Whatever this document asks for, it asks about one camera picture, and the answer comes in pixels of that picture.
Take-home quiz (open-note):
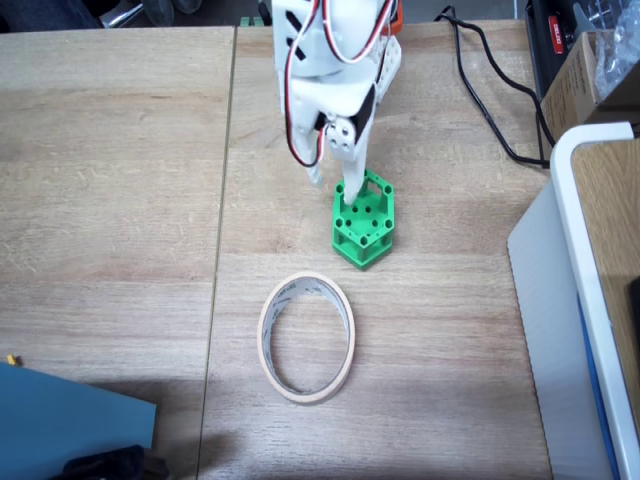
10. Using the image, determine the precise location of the black power cable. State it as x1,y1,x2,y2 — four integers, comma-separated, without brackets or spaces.
449,14,556,149
434,4,551,169

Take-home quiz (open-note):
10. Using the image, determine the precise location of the orange and black table clamp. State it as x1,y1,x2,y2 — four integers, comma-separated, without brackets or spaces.
382,0,404,37

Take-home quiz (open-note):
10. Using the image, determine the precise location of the beige masking tape roll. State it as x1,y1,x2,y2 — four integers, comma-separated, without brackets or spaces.
256,271,357,406

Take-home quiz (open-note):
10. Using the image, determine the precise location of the green hexagonal printed component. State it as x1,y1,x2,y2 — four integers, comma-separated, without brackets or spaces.
330,168,396,272

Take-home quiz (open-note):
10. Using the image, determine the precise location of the brown cardboard box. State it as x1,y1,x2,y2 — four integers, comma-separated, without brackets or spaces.
539,30,640,146

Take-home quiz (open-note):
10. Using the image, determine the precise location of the black mesh office chair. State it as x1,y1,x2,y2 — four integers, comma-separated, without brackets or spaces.
97,0,204,29

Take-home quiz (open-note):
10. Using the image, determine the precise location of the red white black servo cable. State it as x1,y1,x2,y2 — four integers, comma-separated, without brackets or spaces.
319,0,396,64
283,0,329,169

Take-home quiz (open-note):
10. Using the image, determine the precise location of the clear plastic bag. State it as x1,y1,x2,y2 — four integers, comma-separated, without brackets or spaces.
592,0,640,99

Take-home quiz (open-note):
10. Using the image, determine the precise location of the black power strip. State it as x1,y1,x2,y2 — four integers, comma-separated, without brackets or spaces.
523,0,584,101

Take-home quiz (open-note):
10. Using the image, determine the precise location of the person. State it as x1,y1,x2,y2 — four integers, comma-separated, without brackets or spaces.
0,0,101,34

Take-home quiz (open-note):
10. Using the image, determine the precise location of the white ribbed container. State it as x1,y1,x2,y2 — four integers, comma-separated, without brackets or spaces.
507,122,640,480

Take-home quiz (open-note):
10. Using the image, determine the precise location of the blue grey panel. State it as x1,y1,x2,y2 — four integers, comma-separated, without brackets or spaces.
0,362,157,480

